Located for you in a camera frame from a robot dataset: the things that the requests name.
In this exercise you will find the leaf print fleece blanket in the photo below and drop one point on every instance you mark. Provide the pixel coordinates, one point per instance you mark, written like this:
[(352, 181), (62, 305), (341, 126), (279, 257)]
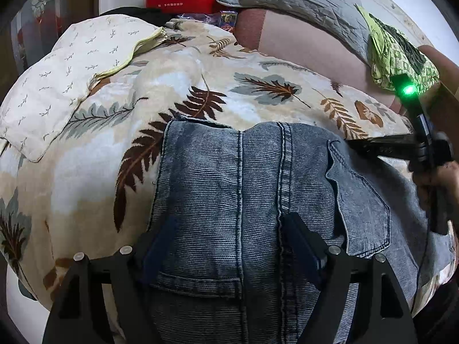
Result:
[(143, 89)]

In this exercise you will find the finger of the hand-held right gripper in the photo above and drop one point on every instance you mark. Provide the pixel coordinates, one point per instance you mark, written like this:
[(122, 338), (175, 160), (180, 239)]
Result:
[(380, 147)]

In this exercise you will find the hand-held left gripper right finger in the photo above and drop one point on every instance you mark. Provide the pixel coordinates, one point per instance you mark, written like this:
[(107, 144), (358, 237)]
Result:
[(304, 249)]

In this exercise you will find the person's right hand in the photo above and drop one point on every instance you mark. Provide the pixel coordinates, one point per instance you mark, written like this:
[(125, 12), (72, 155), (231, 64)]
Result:
[(450, 175)]

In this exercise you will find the green patterned cloth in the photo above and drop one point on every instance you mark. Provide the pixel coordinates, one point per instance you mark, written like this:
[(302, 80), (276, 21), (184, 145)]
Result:
[(394, 53)]

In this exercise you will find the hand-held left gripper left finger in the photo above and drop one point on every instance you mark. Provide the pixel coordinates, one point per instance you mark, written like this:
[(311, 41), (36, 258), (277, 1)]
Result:
[(158, 254)]

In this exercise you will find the colourful small packet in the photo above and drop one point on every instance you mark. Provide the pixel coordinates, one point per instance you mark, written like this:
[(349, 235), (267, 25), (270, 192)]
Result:
[(222, 18)]

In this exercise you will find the black cloth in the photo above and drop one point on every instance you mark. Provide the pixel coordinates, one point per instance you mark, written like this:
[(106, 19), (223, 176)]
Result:
[(125, 11)]

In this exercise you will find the blue denim pants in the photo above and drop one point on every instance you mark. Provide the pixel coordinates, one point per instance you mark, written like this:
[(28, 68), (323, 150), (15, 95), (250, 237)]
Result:
[(233, 186)]

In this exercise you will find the cream pillow with twig print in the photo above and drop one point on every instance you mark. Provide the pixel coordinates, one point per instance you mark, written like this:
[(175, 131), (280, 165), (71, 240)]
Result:
[(53, 79)]

